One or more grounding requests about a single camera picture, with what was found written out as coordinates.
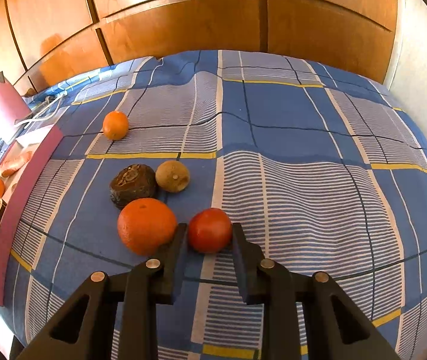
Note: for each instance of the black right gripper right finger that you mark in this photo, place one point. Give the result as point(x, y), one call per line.
point(335, 327)

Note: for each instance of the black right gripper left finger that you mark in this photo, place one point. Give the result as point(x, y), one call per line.
point(83, 327)

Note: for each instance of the large orange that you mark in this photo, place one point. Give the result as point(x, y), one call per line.
point(145, 224)

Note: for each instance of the red tomato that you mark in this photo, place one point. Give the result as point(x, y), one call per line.
point(209, 231)

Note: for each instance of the small orange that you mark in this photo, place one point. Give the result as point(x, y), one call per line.
point(115, 125)

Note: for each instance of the pink rimmed tray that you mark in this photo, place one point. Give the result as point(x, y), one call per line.
point(41, 143)

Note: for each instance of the blue plaid tablecloth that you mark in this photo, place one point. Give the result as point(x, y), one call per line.
point(322, 168)

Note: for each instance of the dark brown rotten fruit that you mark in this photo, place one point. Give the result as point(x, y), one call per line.
point(131, 183)

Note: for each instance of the carrot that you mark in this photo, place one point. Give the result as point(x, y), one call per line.
point(11, 166)

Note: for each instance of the tan round fruit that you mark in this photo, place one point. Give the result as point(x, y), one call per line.
point(172, 176)

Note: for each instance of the pink electric kettle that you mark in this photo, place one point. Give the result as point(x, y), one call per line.
point(13, 107)

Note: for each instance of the wooden wall panelling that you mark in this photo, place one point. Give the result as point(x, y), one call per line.
point(43, 42)

